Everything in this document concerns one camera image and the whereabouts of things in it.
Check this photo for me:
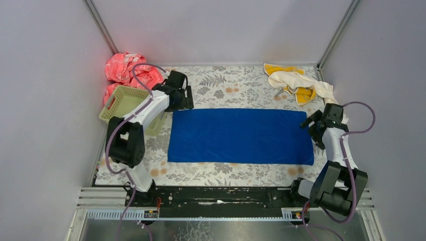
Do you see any blue towel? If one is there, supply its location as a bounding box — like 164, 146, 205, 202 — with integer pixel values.
167, 108, 314, 166

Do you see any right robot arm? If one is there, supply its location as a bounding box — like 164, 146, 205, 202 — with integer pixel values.
290, 103, 368, 222

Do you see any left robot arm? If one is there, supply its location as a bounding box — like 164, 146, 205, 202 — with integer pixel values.
105, 70, 193, 192

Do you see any yellow towel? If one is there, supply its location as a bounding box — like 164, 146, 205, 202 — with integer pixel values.
264, 64, 317, 106

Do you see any floral table mat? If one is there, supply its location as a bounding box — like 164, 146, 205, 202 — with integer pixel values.
94, 65, 357, 188

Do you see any cream towel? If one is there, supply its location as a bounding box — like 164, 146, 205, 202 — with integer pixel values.
267, 70, 338, 106

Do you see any green plastic basket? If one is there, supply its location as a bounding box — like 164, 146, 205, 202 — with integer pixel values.
99, 85, 165, 136

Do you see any pink patterned cloth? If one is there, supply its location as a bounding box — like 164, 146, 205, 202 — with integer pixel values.
103, 52, 163, 103

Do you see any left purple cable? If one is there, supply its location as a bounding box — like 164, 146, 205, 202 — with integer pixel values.
105, 63, 167, 241

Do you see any purple cable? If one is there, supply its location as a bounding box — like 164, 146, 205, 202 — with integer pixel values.
301, 101, 377, 241
105, 63, 167, 241

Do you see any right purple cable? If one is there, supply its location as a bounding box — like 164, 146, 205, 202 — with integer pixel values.
301, 101, 377, 241

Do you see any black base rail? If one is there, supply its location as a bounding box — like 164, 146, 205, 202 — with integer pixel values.
123, 185, 307, 219

